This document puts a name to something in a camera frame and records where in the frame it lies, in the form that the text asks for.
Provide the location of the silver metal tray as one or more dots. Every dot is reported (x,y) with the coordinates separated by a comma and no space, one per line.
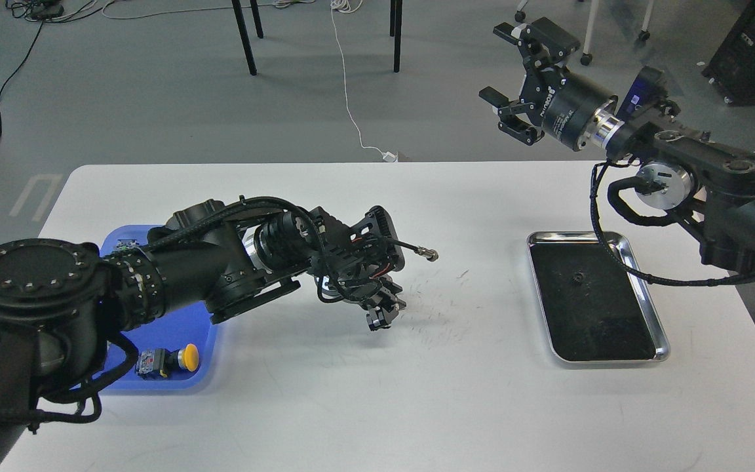
(610,320)

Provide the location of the small black blue switch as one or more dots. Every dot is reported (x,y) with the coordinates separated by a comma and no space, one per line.
(124,246)

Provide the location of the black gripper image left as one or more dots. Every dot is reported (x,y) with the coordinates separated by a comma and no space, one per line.
(380,297)

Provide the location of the yellow push button switch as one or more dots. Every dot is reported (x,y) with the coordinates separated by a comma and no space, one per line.
(159,363)

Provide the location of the white rolling chair base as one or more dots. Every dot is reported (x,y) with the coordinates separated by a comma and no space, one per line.
(586,56)

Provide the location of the black robot arm image left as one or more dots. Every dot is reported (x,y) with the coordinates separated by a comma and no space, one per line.
(65,308)

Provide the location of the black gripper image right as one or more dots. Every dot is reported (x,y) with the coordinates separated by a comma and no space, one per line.
(558,102)

